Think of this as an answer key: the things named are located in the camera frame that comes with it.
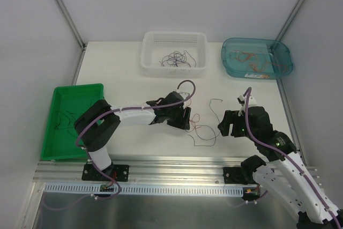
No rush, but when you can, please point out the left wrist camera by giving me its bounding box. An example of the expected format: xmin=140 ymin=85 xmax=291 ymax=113
xmin=175 ymin=90 xmax=191 ymax=102

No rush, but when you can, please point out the aluminium frame post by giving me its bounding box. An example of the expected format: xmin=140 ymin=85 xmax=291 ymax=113
xmin=54 ymin=0 xmax=86 ymax=50
xmin=275 ymin=0 xmax=307 ymax=41

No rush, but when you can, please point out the teal transparent container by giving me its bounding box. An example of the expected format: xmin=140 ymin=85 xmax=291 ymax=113
xmin=221 ymin=38 xmax=293 ymax=79

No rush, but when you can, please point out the dark wire bundle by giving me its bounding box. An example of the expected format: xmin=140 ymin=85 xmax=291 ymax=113
xmin=187 ymin=98 xmax=225 ymax=148

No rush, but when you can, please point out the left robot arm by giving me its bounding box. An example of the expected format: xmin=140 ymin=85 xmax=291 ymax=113
xmin=74 ymin=91 xmax=191 ymax=181

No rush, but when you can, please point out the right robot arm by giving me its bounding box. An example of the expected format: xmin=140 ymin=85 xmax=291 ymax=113
xmin=218 ymin=106 xmax=342 ymax=228

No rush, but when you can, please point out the aluminium mounting rail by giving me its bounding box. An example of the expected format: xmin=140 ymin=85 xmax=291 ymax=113
xmin=33 ymin=155 xmax=245 ymax=186

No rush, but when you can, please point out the right aluminium frame post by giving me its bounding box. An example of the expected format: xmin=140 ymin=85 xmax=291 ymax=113
xmin=275 ymin=0 xmax=307 ymax=41

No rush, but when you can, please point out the purple thin wire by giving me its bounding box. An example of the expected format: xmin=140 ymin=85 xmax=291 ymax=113
xmin=159 ymin=49 xmax=198 ymax=69

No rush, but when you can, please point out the white slotted cable duct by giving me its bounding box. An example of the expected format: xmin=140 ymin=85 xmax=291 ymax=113
xmin=44 ymin=182 xmax=243 ymax=197

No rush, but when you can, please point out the left aluminium frame post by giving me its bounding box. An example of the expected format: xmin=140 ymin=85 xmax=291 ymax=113
xmin=54 ymin=0 xmax=86 ymax=50

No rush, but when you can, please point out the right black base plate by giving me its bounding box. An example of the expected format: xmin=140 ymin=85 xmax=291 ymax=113
xmin=223 ymin=167 xmax=256 ymax=185

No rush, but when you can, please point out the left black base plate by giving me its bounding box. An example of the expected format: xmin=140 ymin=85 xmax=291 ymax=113
xmin=81 ymin=164 xmax=130 ymax=182

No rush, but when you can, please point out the white perforated basket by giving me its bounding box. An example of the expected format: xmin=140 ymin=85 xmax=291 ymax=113
xmin=140 ymin=31 xmax=208 ymax=78

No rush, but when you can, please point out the separated dark grey wire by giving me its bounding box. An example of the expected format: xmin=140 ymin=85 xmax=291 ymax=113
xmin=55 ymin=100 xmax=93 ymax=137

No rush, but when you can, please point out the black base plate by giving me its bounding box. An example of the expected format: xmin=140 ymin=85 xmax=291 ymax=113
xmin=81 ymin=164 xmax=130 ymax=182
xmin=223 ymin=167 xmax=256 ymax=185

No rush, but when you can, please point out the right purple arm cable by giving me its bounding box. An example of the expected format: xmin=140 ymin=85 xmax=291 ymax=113
xmin=227 ymin=86 xmax=341 ymax=229

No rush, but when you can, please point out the green plastic tray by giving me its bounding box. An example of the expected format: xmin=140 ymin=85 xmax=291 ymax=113
xmin=40 ymin=83 xmax=104 ymax=161

